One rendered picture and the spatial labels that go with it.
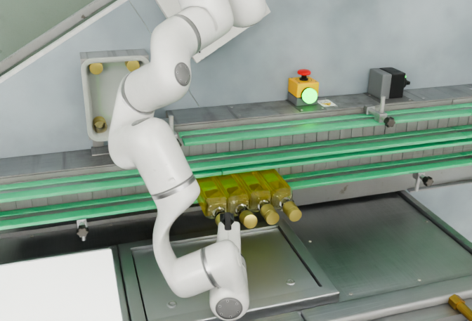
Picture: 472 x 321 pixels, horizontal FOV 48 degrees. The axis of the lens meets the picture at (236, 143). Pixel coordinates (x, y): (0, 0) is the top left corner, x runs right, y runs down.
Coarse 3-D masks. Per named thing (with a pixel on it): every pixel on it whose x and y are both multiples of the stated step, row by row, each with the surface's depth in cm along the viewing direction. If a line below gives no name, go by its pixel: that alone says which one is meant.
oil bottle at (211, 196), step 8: (200, 184) 138; (208, 184) 138; (216, 184) 138; (200, 192) 135; (208, 192) 134; (216, 192) 134; (200, 200) 136; (208, 200) 130; (216, 200) 131; (224, 200) 131; (208, 208) 130; (224, 208) 131; (208, 216) 131
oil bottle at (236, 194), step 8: (216, 176) 143; (224, 176) 142; (232, 176) 142; (224, 184) 138; (232, 184) 138; (240, 184) 138; (224, 192) 135; (232, 192) 134; (240, 192) 134; (232, 200) 132; (240, 200) 132; (248, 200) 133; (232, 208) 132; (248, 208) 133
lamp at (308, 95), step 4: (308, 88) 154; (312, 88) 155; (304, 92) 154; (308, 92) 153; (312, 92) 153; (316, 92) 154; (304, 96) 154; (308, 96) 153; (312, 96) 153; (316, 96) 154; (304, 100) 155; (308, 100) 154; (312, 100) 154
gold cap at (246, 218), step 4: (244, 212) 127; (248, 212) 126; (240, 216) 127; (244, 216) 124; (248, 216) 124; (252, 216) 124; (240, 220) 127; (244, 220) 124; (248, 220) 124; (252, 220) 124; (256, 220) 125; (244, 224) 124; (248, 224) 124; (252, 224) 124
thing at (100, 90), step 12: (96, 60) 133; (108, 60) 134; (120, 60) 135; (132, 60) 136; (144, 60) 136; (84, 72) 133; (108, 72) 142; (120, 72) 143; (84, 84) 134; (96, 84) 142; (108, 84) 143; (84, 96) 135; (96, 96) 143; (108, 96) 144; (96, 108) 145; (108, 108) 146; (108, 120) 147; (96, 132) 143; (108, 132) 144
